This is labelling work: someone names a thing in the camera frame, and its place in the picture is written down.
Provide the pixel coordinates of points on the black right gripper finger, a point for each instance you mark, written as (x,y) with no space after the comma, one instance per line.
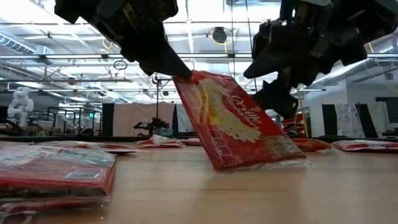
(273,65)
(276,98)

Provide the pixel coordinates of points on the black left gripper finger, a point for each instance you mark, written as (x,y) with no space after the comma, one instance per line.
(161,56)

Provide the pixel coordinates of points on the red Orville popcorn bag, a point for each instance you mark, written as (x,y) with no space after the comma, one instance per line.
(192,142)
(118,148)
(367,145)
(56,174)
(311,144)
(158,142)
(236,130)

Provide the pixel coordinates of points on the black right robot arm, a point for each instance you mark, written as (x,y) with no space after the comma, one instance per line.
(357,18)

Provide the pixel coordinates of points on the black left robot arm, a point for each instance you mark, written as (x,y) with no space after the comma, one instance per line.
(74,9)

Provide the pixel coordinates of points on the red striped object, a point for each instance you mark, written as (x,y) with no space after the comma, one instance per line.
(290,123)

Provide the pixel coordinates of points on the black panel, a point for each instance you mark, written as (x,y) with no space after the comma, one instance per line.
(329,121)
(367,121)
(108,119)

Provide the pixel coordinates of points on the pink curtain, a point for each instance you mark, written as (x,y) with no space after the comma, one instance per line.
(136,118)

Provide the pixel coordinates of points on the white hanging sheet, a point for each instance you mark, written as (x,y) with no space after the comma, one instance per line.
(185,119)

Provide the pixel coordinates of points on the black tripod stand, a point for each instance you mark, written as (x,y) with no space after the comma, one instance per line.
(154,124)

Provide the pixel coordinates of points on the white patterned cloth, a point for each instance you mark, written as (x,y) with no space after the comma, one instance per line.
(346,121)

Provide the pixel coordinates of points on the white humanoid robot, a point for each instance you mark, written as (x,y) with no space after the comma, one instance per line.
(20,105)

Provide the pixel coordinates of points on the black overhead camera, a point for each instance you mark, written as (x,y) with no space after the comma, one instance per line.
(219,35)

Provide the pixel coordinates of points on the black metal table frame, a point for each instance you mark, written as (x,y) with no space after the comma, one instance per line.
(77,138)

